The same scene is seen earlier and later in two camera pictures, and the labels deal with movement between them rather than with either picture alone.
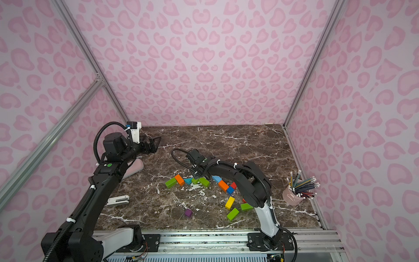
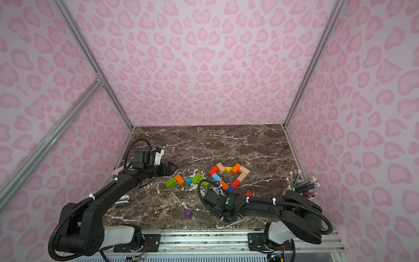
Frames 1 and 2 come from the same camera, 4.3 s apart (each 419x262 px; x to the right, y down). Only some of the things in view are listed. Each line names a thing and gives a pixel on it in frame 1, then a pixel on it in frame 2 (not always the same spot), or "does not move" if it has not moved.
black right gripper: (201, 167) -> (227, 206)
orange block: (223, 185) does not move
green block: (171, 183) does not move
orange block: (179, 179) does not move
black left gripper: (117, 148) -> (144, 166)
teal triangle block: (188, 180) does not move
